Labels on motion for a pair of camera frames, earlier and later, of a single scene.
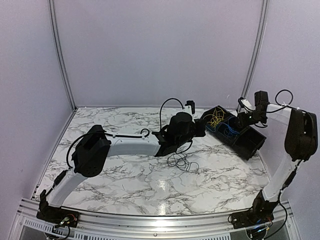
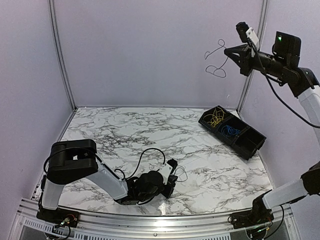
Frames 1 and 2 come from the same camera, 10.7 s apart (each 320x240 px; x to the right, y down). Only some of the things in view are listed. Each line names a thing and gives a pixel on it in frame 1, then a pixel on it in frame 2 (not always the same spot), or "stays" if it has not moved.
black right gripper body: [246, 121] to [246, 68]
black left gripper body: [199, 132] to [143, 199]
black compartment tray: [246, 141] stays
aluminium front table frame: [103, 225] stays
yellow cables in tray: [217, 117] stays
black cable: [179, 160] to [219, 68]
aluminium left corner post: [52, 9] stays
